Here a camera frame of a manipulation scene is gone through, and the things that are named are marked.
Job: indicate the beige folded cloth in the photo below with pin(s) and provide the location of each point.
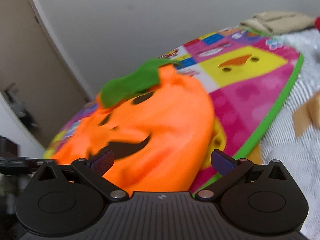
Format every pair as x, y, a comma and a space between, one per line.
279, 22

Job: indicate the orange pumpkin costume garment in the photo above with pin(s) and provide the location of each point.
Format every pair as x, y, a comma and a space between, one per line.
159, 136

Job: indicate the colourful cartoon patchwork blanket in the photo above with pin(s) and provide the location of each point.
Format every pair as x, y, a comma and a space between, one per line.
247, 76

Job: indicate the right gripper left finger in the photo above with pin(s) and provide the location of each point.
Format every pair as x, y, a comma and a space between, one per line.
92, 170

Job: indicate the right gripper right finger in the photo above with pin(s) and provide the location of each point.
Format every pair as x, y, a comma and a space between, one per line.
231, 172

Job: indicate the beige wooden door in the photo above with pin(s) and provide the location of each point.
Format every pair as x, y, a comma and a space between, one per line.
34, 73

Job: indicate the white quilted bed cover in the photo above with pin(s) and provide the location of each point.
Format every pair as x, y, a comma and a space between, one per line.
292, 137

